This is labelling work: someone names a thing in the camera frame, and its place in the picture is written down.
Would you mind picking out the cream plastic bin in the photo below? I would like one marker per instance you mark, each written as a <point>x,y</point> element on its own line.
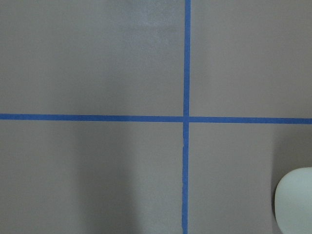
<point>293,202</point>

